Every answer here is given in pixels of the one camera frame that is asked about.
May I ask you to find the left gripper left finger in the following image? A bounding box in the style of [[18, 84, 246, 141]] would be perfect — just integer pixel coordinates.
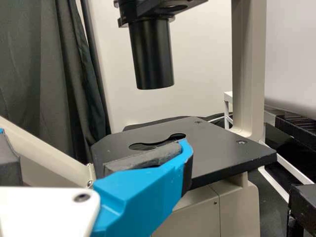
[[0, 127, 21, 187]]

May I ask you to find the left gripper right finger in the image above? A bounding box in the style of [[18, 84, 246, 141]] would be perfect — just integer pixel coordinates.
[[92, 139, 194, 237]]

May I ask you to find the cream microscope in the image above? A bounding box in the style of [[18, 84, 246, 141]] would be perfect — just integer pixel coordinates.
[[0, 0, 277, 237]]

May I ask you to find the white box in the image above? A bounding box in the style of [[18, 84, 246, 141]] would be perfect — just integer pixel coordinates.
[[87, 0, 316, 117]]

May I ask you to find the black platform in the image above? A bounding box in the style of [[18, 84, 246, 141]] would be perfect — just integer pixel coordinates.
[[287, 183, 316, 237], [264, 110, 316, 155]]

